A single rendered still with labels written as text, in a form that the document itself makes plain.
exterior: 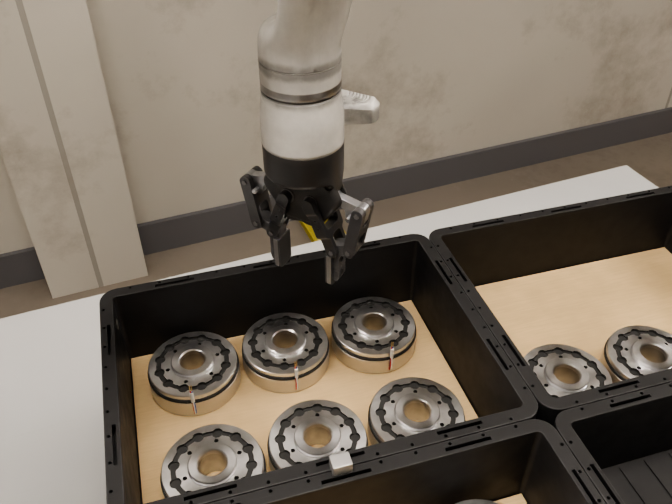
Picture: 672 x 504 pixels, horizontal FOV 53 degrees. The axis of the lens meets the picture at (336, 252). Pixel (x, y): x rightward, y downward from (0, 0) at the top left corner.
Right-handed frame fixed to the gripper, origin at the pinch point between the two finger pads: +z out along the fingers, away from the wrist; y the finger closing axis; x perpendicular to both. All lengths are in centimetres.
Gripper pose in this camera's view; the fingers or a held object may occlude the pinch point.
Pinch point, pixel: (307, 259)
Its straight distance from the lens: 70.1
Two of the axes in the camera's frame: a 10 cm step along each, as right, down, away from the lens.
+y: 8.8, 2.9, -3.7
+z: 0.0, 7.8, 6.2
